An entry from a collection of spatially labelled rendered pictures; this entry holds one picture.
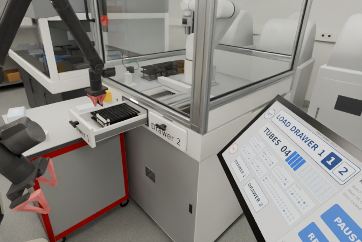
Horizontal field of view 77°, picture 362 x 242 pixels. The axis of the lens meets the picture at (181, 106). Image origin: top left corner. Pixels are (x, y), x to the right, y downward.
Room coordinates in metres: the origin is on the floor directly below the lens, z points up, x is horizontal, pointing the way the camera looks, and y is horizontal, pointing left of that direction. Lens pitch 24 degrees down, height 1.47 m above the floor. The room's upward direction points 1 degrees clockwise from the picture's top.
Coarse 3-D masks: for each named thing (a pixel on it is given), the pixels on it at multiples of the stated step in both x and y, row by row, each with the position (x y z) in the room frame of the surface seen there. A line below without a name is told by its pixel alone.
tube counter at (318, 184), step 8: (288, 144) 0.54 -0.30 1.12; (280, 152) 0.53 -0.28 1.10; (288, 152) 0.52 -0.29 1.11; (296, 152) 0.50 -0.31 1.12; (288, 160) 0.50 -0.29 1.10; (296, 160) 0.48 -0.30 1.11; (304, 160) 0.47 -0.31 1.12; (296, 168) 0.46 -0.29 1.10; (304, 168) 0.45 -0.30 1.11; (312, 168) 0.44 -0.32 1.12; (304, 176) 0.43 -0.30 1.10; (312, 176) 0.42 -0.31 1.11; (320, 176) 0.41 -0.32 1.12; (312, 184) 0.40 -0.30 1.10; (320, 184) 0.40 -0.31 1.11; (328, 184) 0.39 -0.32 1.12; (312, 192) 0.39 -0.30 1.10; (320, 192) 0.38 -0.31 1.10; (328, 192) 0.37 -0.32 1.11; (320, 200) 0.37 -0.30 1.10
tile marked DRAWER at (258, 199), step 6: (252, 180) 0.52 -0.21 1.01; (246, 186) 0.51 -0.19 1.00; (252, 186) 0.50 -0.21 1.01; (258, 186) 0.49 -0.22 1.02; (246, 192) 0.49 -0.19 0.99; (252, 192) 0.48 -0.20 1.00; (258, 192) 0.47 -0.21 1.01; (252, 198) 0.47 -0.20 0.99; (258, 198) 0.46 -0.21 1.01; (264, 198) 0.45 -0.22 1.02; (252, 204) 0.45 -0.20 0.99; (258, 204) 0.44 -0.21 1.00; (264, 204) 0.43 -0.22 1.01; (258, 210) 0.43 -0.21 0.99
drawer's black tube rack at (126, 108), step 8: (120, 104) 1.30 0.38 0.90; (96, 112) 1.18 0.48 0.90; (104, 112) 1.18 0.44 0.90; (112, 112) 1.19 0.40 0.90; (120, 112) 1.18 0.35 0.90; (128, 112) 1.18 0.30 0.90; (136, 112) 1.19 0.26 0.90; (96, 120) 1.13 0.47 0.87; (112, 120) 1.09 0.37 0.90; (120, 120) 1.14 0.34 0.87
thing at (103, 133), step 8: (128, 104) 1.35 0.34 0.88; (88, 112) 1.19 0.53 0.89; (144, 112) 1.22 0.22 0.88; (88, 120) 1.18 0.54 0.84; (128, 120) 1.10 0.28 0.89; (136, 120) 1.13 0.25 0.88; (144, 120) 1.17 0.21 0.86; (104, 128) 1.00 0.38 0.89; (112, 128) 1.03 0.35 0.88; (120, 128) 1.06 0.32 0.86; (128, 128) 1.09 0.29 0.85; (96, 136) 0.97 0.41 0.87; (104, 136) 1.00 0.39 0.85
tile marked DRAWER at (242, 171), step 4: (240, 156) 0.62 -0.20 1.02; (236, 160) 0.62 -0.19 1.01; (240, 160) 0.61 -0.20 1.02; (232, 164) 0.62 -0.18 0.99; (236, 164) 0.60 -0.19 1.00; (240, 164) 0.59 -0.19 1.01; (244, 164) 0.58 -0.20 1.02; (232, 168) 0.60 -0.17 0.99; (236, 168) 0.59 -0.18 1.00; (240, 168) 0.58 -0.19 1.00; (244, 168) 0.57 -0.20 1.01; (248, 168) 0.56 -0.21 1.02; (236, 172) 0.58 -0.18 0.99; (240, 172) 0.57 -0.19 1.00; (244, 172) 0.56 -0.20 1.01; (248, 172) 0.55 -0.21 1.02; (236, 176) 0.56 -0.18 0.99; (240, 176) 0.55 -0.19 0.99; (244, 176) 0.55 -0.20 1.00; (240, 180) 0.54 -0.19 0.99
